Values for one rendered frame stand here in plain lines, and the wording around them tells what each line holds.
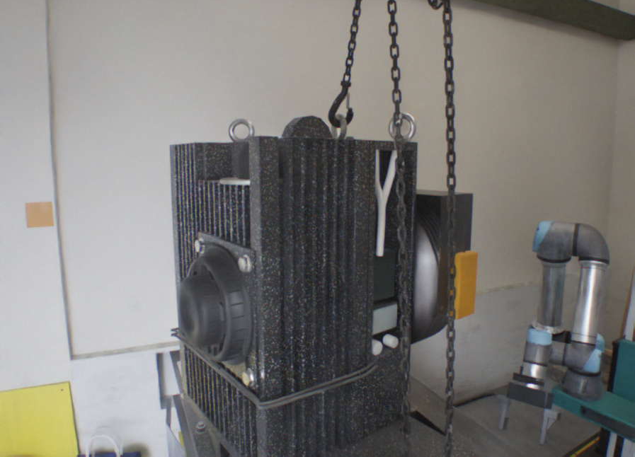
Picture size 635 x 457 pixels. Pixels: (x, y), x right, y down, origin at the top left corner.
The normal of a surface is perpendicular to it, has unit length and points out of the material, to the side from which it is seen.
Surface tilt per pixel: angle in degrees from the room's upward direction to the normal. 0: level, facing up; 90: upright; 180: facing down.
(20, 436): 87
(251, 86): 90
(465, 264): 90
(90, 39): 90
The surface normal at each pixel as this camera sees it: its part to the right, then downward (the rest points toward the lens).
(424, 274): -0.80, 0.08
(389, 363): 0.61, 0.11
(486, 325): 0.41, 0.12
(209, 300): 0.52, -0.42
